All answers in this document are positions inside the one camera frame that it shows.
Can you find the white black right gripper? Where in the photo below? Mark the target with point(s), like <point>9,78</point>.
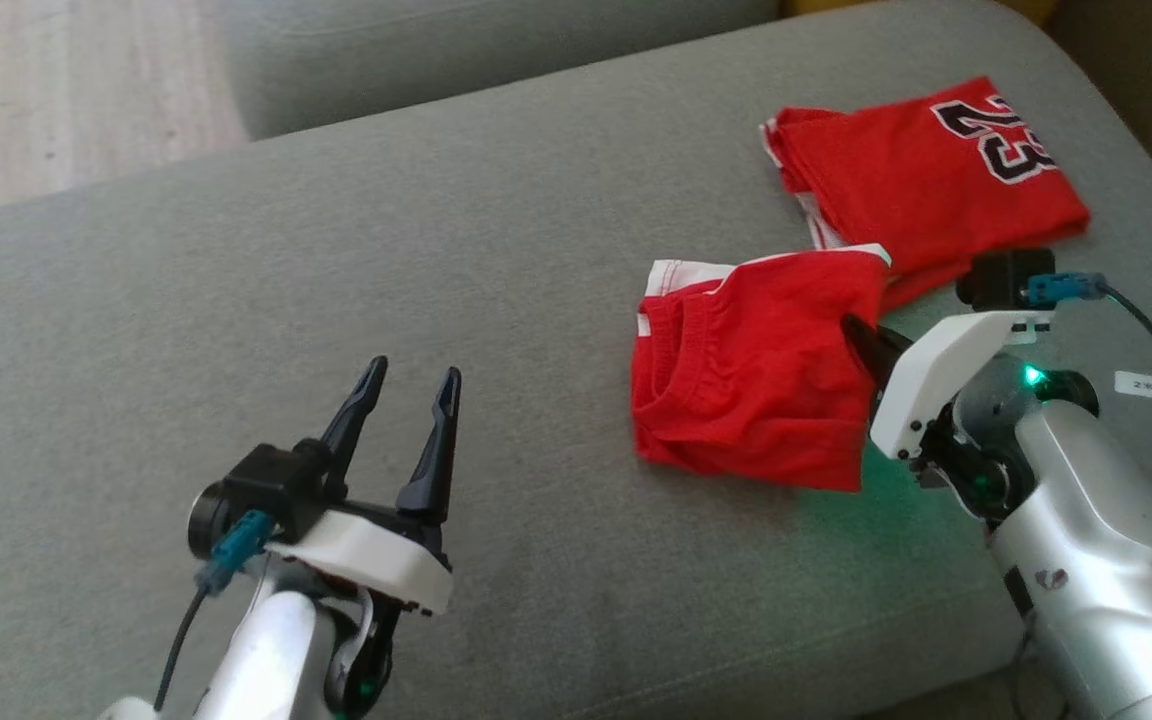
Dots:
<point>936,375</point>

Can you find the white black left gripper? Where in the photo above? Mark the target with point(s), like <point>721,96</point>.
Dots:
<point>376,555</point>

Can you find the red shorts with white stripes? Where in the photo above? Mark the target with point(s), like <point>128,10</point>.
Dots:
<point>756,380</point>

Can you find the red basketball jersey number 23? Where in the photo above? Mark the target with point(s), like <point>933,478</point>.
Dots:
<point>896,190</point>

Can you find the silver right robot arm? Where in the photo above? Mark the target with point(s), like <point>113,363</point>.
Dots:
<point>1096,540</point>

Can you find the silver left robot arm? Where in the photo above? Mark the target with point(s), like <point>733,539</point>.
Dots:
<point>266,650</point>

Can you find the yellow and grey sofa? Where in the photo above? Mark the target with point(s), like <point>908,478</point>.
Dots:
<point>336,260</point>

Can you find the yellow sofa back cushion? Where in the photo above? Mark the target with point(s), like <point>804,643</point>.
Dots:
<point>806,5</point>

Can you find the grey sofa seat cushion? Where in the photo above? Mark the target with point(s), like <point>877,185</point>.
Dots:
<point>486,50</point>

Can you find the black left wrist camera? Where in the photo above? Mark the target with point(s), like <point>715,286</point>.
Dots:
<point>266,490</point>

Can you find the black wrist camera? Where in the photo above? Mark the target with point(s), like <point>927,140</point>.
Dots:
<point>266,490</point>
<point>1001,280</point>

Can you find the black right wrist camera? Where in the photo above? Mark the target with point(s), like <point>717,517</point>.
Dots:
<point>1001,280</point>

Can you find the teal right camera connector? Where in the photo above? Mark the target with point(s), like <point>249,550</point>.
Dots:
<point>1061,290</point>

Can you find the teal camera connector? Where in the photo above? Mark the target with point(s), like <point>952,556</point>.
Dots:
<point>236,550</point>
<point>1061,290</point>

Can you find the teal left camera connector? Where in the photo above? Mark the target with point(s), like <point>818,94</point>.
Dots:
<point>236,550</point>

